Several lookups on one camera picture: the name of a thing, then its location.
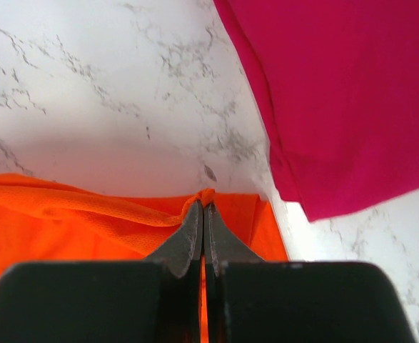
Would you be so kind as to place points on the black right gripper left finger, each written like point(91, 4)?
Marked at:
point(155, 299)

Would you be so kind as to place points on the orange t shirt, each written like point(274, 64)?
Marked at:
point(43, 221)

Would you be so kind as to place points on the magenta t shirt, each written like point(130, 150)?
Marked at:
point(337, 87)

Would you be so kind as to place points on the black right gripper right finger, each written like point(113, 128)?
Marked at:
point(252, 300)

